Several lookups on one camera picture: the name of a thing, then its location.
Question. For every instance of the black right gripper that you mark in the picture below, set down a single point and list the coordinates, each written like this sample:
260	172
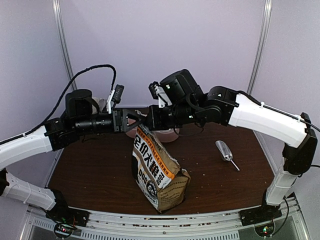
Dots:
154	124

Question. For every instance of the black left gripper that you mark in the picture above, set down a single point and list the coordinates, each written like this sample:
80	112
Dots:
119	120

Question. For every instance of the pink double pet bowl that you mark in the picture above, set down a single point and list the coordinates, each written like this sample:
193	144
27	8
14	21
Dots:
165	136

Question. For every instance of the dog food bag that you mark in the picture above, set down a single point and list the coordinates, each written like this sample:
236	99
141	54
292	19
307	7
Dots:
158	175

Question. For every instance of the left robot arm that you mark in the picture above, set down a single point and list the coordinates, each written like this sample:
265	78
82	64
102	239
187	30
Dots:
82	116

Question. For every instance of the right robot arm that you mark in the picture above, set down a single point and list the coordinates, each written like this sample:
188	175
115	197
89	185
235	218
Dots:
181	101

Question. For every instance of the white patterned ceramic mug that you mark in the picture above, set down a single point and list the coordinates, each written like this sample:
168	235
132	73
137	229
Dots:
102	102

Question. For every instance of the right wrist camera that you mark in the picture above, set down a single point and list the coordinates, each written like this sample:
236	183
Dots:
158	93

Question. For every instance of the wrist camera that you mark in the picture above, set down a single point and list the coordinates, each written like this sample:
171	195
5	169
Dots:
158	93
114	98

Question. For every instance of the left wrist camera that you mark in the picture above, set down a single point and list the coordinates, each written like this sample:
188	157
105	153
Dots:
114	98

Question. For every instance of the front aluminium frame rail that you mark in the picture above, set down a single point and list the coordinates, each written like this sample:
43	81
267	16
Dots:
224	225

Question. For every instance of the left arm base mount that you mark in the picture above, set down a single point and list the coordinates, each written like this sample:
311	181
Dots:
66	219

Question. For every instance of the left rear aluminium post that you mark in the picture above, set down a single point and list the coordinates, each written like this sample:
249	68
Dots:
62	37

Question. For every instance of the aluminium post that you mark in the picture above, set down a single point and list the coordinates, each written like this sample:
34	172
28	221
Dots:
264	30
62	37

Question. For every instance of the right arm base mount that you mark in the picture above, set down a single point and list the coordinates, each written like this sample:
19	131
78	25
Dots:
262	218

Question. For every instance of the right rear aluminium post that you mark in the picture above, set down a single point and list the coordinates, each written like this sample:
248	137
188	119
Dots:
264	30

